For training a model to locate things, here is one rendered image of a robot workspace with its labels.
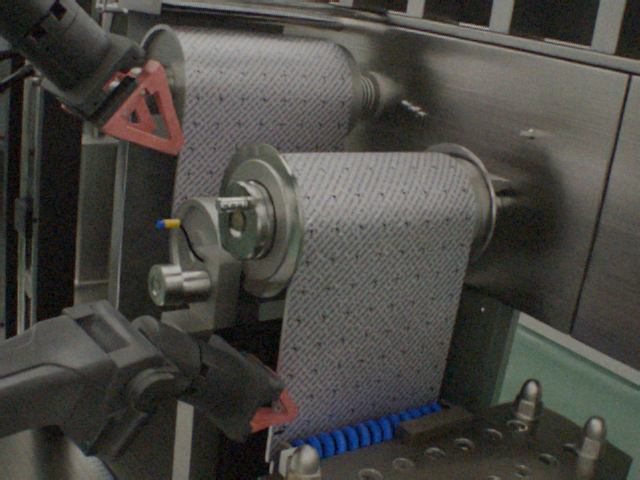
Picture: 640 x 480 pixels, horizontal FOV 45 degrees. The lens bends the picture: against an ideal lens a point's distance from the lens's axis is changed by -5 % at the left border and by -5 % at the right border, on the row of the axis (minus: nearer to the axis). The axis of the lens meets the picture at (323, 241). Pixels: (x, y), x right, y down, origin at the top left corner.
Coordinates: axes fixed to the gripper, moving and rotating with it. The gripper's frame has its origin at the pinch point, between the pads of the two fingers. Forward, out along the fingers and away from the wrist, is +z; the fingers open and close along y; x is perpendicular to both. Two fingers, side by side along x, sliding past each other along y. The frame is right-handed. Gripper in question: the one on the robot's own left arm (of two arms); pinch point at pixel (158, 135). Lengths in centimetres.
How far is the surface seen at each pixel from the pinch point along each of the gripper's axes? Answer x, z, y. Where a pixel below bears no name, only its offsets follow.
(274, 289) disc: -3.2, 17.7, 3.3
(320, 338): -3.9, 24.7, 5.0
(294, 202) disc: 3.5, 12.1, 4.6
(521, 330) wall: 76, 294, -160
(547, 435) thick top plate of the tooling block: 4, 52, 16
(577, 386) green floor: 62, 283, -111
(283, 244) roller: 0.2, 14.5, 4.1
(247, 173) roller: 3.8, 11.4, -3.2
